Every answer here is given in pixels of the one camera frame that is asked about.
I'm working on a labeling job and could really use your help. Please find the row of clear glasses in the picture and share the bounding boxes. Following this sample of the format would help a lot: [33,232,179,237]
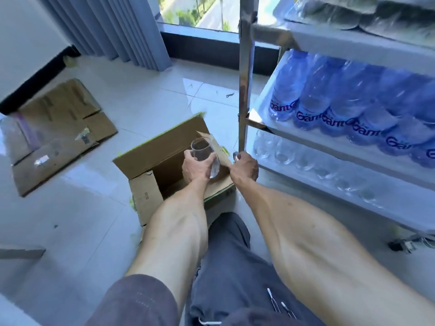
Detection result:
[253,129,386,208]

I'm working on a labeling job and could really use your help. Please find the plastic wrapped packs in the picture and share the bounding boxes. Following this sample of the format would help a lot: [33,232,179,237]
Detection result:
[284,0,435,39]

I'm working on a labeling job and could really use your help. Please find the clear drinking glass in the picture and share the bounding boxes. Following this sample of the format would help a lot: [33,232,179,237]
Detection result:
[190,138,221,179]

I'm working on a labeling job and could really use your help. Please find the person's right forearm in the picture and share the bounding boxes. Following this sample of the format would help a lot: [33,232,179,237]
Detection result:
[231,176,435,326]

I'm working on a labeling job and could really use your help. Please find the row of blue water bottles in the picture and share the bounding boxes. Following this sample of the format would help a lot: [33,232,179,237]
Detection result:
[268,49,435,168]

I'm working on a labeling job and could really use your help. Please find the person's right hand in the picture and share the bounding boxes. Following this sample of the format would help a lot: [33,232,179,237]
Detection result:
[229,151,260,189]

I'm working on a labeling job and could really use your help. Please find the grey trousers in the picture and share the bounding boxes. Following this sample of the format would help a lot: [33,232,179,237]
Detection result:
[185,212,327,326]

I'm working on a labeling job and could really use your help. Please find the person's left hand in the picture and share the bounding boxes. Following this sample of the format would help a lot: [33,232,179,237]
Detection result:
[182,150,221,184]

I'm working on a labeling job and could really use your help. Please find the black caster wheel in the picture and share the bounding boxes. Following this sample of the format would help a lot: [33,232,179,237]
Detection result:
[389,234,435,254]

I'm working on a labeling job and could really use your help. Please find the clear plastic film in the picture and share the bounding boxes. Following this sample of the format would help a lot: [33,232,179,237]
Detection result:
[0,113,36,167]

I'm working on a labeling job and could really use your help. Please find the flattened cardboard box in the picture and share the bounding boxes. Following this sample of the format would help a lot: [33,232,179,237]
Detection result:
[0,78,119,197]

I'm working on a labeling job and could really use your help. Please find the black skirting board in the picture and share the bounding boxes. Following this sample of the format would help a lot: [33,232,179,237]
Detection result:
[0,45,81,115]

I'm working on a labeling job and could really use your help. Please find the grey shirt sleeve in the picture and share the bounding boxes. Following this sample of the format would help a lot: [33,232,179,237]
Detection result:
[85,274,179,326]

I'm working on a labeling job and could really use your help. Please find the open cardboard box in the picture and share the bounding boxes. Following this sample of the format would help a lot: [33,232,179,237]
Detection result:
[113,113,238,228]

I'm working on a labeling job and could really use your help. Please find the person's left forearm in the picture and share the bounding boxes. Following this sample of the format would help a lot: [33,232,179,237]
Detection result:
[125,176,213,316]

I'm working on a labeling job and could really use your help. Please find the grey curtain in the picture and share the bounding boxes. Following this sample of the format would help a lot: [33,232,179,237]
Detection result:
[34,0,172,72]

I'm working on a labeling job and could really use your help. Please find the metal shelf rack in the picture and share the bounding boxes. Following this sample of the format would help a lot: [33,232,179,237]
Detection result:
[238,0,435,252]

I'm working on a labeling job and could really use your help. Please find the black window frame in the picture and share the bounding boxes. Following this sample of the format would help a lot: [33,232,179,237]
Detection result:
[156,0,284,66]

